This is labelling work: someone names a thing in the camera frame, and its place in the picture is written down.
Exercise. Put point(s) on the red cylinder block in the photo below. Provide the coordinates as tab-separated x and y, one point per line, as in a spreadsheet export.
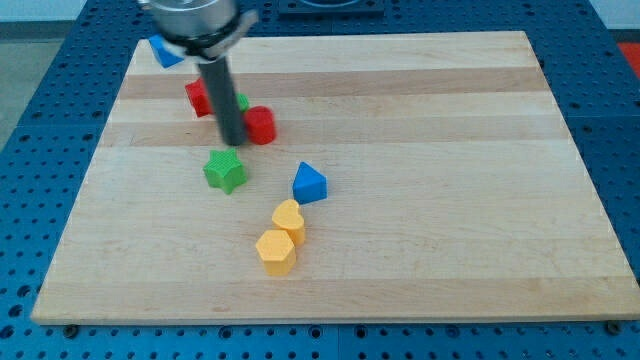
260	125

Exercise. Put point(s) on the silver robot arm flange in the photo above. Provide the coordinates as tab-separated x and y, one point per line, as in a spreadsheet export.
204	29

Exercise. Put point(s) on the wooden board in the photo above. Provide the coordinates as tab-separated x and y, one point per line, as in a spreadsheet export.
456	193

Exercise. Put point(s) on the blue triangle block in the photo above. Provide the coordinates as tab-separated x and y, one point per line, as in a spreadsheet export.
309	184

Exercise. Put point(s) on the yellow heart block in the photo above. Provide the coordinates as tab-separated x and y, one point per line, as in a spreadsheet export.
287	216

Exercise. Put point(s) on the yellow hexagon block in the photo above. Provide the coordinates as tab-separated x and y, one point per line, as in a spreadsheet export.
277	252

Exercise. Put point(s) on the green star block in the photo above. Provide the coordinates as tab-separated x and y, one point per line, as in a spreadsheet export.
224	170

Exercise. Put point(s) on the green block behind rod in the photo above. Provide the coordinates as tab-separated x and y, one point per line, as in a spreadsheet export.
243	102

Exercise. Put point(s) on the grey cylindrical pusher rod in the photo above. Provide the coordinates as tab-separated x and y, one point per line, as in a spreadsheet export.
223	98

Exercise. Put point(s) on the blue block at top left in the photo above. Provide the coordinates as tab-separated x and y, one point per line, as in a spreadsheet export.
164	57

